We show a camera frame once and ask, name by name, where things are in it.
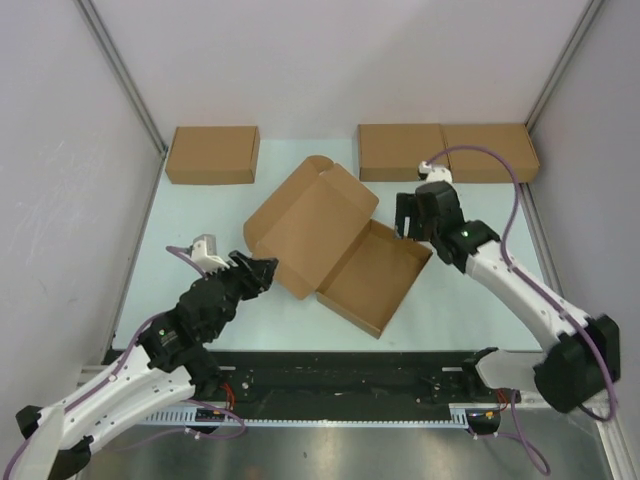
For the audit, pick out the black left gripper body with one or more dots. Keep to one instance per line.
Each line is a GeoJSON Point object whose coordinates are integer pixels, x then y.
{"type": "Point", "coordinates": [233, 296]}

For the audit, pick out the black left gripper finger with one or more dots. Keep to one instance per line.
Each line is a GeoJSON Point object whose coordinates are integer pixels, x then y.
{"type": "Point", "coordinates": [261, 270]}
{"type": "Point", "coordinates": [252, 285]}

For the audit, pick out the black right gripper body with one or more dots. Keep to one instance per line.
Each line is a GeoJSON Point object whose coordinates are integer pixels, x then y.
{"type": "Point", "coordinates": [430, 233]}

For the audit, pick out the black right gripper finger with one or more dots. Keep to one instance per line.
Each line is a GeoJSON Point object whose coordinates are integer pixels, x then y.
{"type": "Point", "coordinates": [402, 215]}
{"type": "Point", "coordinates": [418, 229]}

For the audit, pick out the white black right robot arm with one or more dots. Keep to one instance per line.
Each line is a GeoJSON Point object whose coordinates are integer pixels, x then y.
{"type": "Point", "coordinates": [579, 355]}

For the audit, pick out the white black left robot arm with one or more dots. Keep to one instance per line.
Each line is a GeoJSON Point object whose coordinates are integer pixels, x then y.
{"type": "Point", "coordinates": [166, 362]}

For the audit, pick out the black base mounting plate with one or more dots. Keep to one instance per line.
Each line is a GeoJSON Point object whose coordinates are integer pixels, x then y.
{"type": "Point", "coordinates": [289, 384]}

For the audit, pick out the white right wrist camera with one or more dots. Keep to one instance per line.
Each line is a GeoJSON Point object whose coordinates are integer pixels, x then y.
{"type": "Point", "coordinates": [430, 173]}

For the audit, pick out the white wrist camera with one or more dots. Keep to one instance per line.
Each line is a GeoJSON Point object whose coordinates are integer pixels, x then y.
{"type": "Point", "coordinates": [430, 173]}
{"type": "Point", "coordinates": [203, 253]}

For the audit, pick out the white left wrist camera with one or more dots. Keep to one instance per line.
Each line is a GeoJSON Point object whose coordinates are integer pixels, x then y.
{"type": "Point", "coordinates": [203, 253]}

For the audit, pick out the white slotted cable duct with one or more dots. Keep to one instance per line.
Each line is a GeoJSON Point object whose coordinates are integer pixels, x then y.
{"type": "Point", "coordinates": [442, 417]}

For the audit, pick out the aluminium corner post right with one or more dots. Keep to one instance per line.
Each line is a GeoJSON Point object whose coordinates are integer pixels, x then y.
{"type": "Point", "coordinates": [586, 21]}

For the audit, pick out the aluminium corner post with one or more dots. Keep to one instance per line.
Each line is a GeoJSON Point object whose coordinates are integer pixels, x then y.
{"type": "Point", "coordinates": [586, 21]}
{"type": "Point", "coordinates": [110, 51]}

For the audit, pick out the aluminium corner post left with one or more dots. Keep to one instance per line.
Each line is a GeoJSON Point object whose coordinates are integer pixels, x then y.
{"type": "Point", "coordinates": [110, 51]}

